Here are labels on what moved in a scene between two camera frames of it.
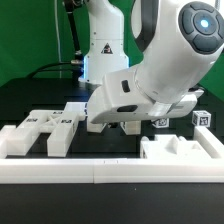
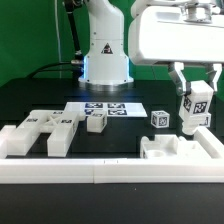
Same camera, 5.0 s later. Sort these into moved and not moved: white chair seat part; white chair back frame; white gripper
Moved: white gripper
Not moved: white chair back frame; white chair seat part
